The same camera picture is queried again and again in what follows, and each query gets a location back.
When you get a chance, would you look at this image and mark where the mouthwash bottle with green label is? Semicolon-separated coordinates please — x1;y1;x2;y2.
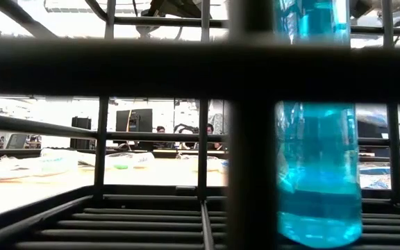
274;0;363;249

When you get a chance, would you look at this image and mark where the green toothbrush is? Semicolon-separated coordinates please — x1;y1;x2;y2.
106;151;135;171
0;148;80;184

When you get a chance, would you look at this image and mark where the gray draped cover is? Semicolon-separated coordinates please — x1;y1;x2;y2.
208;112;229;135

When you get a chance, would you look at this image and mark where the black dome ceiling fixture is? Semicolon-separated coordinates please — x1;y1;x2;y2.
135;24;154;40

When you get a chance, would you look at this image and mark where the black computer tower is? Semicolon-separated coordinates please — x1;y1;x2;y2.
70;116;92;150

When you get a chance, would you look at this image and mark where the blue toothbrush in clear wrap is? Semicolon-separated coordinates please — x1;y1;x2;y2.
358;165;400;191

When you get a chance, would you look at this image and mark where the black wire rack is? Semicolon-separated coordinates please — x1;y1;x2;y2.
0;0;400;250

